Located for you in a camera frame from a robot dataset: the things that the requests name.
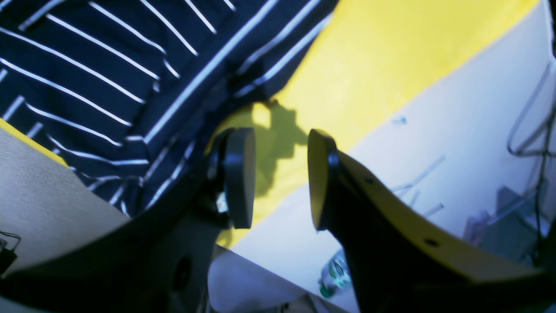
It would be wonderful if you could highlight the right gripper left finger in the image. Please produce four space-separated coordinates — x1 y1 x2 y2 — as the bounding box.
1 127 256 313

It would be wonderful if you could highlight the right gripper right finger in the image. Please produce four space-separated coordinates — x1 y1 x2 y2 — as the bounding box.
308 129 555 313

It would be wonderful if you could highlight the green plastic bottle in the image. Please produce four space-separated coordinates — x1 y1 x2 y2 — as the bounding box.
318 249 353 299

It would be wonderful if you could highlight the navy white striped T-shirt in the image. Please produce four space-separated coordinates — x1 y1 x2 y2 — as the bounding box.
1 0 338 217

